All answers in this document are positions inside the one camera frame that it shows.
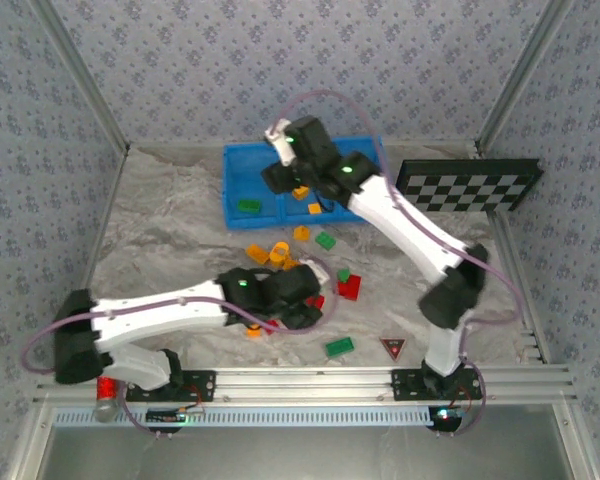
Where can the red lego brick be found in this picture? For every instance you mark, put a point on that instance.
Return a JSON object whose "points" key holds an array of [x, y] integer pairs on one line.
{"points": [[271, 326], [316, 301], [354, 288], [340, 289]]}

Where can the long green lego brick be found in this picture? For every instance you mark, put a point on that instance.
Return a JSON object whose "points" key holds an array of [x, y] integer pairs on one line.
{"points": [[339, 346], [249, 206]]}

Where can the small orange lego brick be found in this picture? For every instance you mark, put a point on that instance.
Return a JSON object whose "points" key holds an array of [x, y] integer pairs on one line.
{"points": [[253, 331]]}

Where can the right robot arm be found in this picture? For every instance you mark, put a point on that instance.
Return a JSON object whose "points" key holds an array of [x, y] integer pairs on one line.
{"points": [[405, 225]]}

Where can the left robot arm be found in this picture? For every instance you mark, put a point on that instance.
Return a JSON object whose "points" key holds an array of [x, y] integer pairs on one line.
{"points": [[155, 320]]}

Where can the blue three-compartment plastic bin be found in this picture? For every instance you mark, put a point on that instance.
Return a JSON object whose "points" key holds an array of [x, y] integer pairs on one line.
{"points": [[245, 170]]}

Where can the black and red triangle marker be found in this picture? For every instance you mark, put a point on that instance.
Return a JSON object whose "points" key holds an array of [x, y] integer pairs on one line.
{"points": [[393, 346]]}

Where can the black and grey checkerboard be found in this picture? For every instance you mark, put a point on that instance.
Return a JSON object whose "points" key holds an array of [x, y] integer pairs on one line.
{"points": [[470, 192]]}

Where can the aluminium front leg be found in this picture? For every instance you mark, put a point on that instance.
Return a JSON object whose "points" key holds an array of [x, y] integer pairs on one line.
{"points": [[575, 445], [30, 445]]}

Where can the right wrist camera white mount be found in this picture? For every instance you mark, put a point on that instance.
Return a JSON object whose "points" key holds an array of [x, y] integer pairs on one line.
{"points": [[280, 145]]}

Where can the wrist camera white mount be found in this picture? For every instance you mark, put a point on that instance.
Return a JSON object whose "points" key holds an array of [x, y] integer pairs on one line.
{"points": [[280, 145], [320, 272]]}

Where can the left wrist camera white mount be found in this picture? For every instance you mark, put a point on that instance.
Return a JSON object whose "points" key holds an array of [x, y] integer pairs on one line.
{"points": [[320, 272]]}

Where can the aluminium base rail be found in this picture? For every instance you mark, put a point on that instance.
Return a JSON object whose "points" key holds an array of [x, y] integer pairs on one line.
{"points": [[305, 382]]}

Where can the aluminium corner post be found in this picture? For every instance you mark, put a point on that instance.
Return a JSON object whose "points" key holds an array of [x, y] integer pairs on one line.
{"points": [[522, 75], [82, 75]]}

